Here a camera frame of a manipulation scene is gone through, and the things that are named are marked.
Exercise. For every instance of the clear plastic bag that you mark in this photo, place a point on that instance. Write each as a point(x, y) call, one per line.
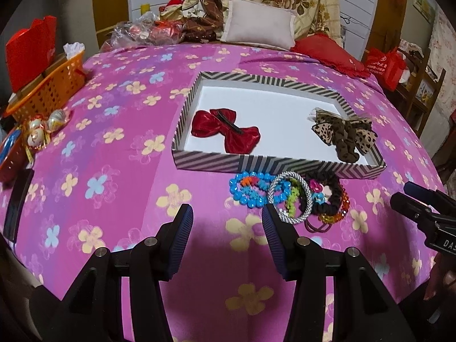
point(139, 30)

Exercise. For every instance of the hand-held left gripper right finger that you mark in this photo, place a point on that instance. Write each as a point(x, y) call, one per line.
point(274, 237)

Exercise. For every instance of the red santa plush toy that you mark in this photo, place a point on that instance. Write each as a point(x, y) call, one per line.
point(174, 7)

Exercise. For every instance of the floral curtain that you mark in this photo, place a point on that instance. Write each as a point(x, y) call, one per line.
point(443, 64)

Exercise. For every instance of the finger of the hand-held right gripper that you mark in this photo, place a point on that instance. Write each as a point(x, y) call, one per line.
point(425, 194)
point(406, 205)

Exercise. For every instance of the white tissue paper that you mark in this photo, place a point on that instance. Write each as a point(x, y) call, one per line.
point(74, 48)

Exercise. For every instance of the orange plastic basket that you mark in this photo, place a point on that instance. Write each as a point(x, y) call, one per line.
point(46, 94)

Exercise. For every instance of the striped cardboard box tray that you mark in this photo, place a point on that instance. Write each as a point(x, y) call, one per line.
point(263, 96)

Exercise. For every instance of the red plastic basket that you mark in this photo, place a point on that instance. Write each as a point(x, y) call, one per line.
point(10, 165)

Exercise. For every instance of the red bow hair clip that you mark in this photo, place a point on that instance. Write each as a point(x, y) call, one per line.
point(228, 131)

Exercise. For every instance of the pink floral bedsheet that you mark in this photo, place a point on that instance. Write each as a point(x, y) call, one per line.
point(107, 185)

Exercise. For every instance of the brown cardboard box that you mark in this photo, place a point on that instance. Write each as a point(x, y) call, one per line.
point(53, 67)

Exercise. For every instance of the wooden chair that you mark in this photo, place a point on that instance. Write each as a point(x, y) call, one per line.
point(424, 92)

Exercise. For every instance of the yellow cup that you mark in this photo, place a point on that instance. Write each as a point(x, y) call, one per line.
point(145, 9)

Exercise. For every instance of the red paper bag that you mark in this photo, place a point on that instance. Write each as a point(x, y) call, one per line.
point(28, 50)

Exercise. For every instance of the leopard print bow scrunchie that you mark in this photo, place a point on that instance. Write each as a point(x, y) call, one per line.
point(347, 135)

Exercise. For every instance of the brown patterned cloth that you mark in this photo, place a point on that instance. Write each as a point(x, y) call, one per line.
point(206, 17)

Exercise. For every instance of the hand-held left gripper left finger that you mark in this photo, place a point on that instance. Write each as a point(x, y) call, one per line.
point(181, 237)

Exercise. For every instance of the red shopping bag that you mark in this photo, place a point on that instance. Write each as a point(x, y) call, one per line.
point(386, 69)

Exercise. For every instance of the red frilled pillow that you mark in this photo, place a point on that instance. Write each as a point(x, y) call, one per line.
point(327, 55)

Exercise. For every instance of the framed wall picture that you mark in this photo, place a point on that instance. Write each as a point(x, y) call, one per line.
point(424, 5)

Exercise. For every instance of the person's right hand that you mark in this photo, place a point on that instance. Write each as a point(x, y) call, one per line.
point(441, 278)

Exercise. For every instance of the black phone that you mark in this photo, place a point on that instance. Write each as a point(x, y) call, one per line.
point(17, 206)

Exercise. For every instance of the small white pillow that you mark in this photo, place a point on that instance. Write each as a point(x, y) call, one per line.
point(260, 25)

